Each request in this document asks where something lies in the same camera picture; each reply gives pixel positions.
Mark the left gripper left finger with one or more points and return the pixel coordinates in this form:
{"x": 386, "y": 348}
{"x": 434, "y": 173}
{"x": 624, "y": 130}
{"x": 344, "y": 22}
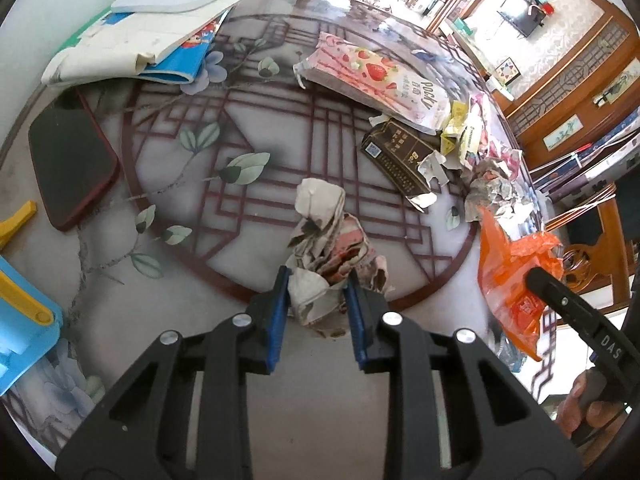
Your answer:
{"x": 180, "y": 411}

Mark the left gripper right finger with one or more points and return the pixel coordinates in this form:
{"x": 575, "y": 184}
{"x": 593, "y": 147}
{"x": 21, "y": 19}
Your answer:
{"x": 454, "y": 410}

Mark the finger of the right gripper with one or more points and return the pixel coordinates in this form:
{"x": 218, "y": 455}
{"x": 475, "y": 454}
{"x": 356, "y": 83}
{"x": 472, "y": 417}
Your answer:
{"x": 574, "y": 311}

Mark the orange plastic bag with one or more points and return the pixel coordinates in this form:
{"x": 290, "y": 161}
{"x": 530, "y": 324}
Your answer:
{"x": 501, "y": 275}

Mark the printed paper ball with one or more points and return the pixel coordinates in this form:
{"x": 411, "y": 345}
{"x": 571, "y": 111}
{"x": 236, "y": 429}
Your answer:
{"x": 493, "y": 189}

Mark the yellow torn carton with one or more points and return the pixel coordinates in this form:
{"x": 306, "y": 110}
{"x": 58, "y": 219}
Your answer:
{"x": 460, "y": 139}

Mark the dark brown cigarette box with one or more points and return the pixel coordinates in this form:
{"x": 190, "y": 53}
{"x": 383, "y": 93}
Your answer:
{"x": 407, "y": 160}

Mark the pink patterned paper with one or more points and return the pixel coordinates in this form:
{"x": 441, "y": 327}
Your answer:
{"x": 326, "y": 246}

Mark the pink strawberry Pocky box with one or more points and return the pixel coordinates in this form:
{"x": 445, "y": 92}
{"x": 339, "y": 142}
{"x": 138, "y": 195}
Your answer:
{"x": 375, "y": 81}

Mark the blue white snack bag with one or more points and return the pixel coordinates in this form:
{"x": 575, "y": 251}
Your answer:
{"x": 510, "y": 354}

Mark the pink foil snack wrapper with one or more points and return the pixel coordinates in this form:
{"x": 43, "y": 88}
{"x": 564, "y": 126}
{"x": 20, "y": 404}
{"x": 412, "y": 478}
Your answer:
{"x": 496, "y": 143}

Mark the person's right hand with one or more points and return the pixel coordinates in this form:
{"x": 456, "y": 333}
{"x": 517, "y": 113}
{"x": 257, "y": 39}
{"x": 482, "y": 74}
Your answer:
{"x": 605, "y": 417}

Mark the carved wooden chair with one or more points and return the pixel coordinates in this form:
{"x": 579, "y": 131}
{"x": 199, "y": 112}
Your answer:
{"x": 608, "y": 257}

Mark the blue yellow plastic toy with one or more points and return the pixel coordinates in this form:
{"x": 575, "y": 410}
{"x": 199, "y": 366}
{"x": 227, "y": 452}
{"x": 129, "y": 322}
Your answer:
{"x": 31, "y": 324}

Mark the wooden tv cabinet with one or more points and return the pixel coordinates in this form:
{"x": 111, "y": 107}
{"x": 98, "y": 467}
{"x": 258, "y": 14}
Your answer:
{"x": 480, "y": 60}

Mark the framed art on cabinet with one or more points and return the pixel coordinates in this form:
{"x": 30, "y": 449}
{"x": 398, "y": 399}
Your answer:
{"x": 507, "y": 71}

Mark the stack of books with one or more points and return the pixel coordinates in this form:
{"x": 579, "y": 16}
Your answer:
{"x": 122, "y": 44}

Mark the wall mounted television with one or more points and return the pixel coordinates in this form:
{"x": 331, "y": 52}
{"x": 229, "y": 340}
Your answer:
{"x": 525, "y": 16}

